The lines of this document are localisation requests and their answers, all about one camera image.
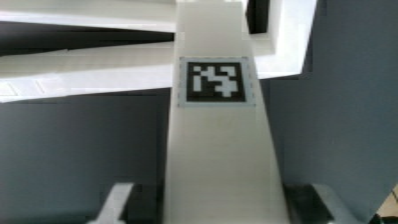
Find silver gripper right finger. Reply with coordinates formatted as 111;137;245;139
282;182;369;224

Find white desk top tray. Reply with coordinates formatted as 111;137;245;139
0;0;182;33

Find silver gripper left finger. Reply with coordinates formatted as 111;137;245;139
85;181;165;224

